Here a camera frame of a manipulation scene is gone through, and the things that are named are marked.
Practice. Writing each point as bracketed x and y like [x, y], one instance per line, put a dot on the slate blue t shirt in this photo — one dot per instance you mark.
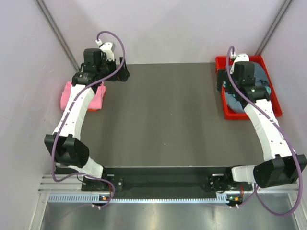
[233, 103]

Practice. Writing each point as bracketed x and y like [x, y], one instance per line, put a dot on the right corner aluminium post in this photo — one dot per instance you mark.
[285, 6]

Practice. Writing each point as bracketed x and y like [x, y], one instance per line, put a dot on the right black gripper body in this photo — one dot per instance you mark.
[234, 81]

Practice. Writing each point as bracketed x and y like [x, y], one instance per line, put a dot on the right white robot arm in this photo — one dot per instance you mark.
[281, 165]

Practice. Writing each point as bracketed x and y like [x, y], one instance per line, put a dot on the aluminium frame rail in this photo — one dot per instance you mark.
[64, 206]

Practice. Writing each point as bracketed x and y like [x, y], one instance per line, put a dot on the grey blue t shirt in bin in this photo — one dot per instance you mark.
[248, 73]

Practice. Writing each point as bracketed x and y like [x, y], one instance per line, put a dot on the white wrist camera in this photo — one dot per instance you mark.
[107, 48]
[237, 58]

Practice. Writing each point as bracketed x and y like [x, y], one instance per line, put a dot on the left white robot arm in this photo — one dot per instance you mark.
[64, 144]

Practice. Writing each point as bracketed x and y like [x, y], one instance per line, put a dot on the cyan t shirt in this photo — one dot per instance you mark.
[266, 87]

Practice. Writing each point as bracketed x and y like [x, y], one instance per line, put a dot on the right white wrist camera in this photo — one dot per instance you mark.
[237, 58]

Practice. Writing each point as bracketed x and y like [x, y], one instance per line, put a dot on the red plastic bin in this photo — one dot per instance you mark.
[229, 114]

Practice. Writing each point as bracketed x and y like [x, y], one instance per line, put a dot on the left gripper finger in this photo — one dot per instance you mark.
[122, 60]
[124, 73]

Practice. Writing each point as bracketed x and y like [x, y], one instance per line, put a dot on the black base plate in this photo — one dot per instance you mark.
[165, 182]

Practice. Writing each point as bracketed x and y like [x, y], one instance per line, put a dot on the left corner aluminium post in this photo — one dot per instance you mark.
[56, 31]

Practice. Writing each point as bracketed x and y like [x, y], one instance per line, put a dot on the pink folded t shirt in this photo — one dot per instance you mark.
[96, 102]

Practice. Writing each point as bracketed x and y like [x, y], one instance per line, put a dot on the corner aluminium post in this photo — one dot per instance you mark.
[285, 6]
[56, 31]

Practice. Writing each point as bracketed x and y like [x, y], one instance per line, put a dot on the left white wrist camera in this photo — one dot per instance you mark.
[107, 48]

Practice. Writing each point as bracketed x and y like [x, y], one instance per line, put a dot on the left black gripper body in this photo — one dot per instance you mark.
[107, 68]

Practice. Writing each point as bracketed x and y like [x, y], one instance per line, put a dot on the grey slotted cable duct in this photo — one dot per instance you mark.
[101, 199]

